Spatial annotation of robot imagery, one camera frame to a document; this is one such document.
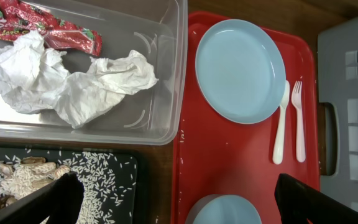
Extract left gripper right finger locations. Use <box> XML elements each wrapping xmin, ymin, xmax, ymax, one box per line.
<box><xmin>274</xmin><ymin>174</ymin><xmax>358</xmax><ymax>224</ymax></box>

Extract rice and nut leftovers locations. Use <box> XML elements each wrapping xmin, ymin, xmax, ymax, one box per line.
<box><xmin>0</xmin><ymin>147</ymin><xmax>138</xmax><ymax>224</ymax></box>

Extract light blue small bowl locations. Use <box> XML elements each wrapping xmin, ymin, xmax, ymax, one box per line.
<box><xmin>185</xmin><ymin>194</ymin><xmax>262</xmax><ymax>224</ymax></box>

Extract black plastic tray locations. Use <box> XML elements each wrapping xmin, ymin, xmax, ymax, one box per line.
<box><xmin>0</xmin><ymin>147</ymin><xmax>140</xmax><ymax>224</ymax></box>

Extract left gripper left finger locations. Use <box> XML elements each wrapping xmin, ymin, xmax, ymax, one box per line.
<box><xmin>0</xmin><ymin>172</ymin><xmax>85</xmax><ymax>224</ymax></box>

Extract white napkin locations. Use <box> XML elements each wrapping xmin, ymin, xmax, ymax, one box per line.
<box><xmin>0</xmin><ymin>30</ymin><xmax>158</xmax><ymax>129</ymax></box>

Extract white plastic spoon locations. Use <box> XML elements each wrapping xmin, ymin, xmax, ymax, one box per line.
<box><xmin>272</xmin><ymin>80</ymin><xmax>290</xmax><ymax>165</ymax></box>

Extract light blue plate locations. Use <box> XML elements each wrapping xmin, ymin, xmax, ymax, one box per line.
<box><xmin>195</xmin><ymin>19</ymin><xmax>287</xmax><ymax>124</ymax></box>

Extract red snack wrapper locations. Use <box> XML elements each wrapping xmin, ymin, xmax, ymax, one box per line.
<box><xmin>0</xmin><ymin>0</ymin><xmax>103</xmax><ymax>57</ymax></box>

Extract pink plastic fork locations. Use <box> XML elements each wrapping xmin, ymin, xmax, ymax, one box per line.
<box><xmin>291</xmin><ymin>81</ymin><xmax>306</xmax><ymax>162</ymax></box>

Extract grey dishwasher rack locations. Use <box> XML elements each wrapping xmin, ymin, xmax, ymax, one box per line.
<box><xmin>317</xmin><ymin>17</ymin><xmax>358</xmax><ymax>212</ymax></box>

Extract clear plastic bin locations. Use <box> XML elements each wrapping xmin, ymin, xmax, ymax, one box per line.
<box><xmin>0</xmin><ymin>0</ymin><xmax>188</xmax><ymax>145</ymax></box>

